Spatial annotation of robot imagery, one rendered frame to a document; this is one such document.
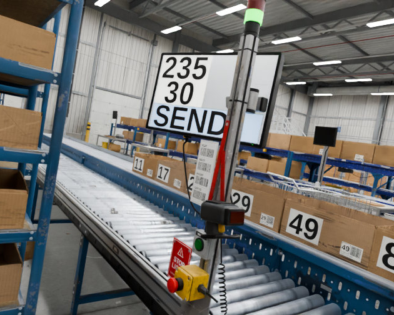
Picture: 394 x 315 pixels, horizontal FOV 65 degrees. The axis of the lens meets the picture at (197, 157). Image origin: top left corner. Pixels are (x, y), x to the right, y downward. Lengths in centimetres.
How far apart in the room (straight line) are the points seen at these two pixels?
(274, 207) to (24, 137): 108
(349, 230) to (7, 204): 113
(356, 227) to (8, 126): 117
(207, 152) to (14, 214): 54
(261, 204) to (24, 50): 117
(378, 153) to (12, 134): 583
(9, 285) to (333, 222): 111
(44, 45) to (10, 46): 7
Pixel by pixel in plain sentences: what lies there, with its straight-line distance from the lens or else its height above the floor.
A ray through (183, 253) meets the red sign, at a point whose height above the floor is 89.
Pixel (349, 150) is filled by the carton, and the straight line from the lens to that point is 643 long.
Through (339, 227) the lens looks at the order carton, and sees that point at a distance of 135.
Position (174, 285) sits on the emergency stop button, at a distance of 90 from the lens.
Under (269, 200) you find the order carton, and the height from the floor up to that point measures 102.
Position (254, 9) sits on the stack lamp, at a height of 162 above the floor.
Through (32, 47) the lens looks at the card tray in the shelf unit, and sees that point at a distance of 89.
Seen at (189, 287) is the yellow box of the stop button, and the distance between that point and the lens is 91.
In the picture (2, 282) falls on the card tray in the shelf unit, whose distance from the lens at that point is 99.
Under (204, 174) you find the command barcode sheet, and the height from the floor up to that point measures 114.
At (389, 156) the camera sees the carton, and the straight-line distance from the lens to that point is 614.
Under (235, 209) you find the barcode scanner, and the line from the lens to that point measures 79.
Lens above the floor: 124
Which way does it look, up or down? 3 degrees down
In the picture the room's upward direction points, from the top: 10 degrees clockwise
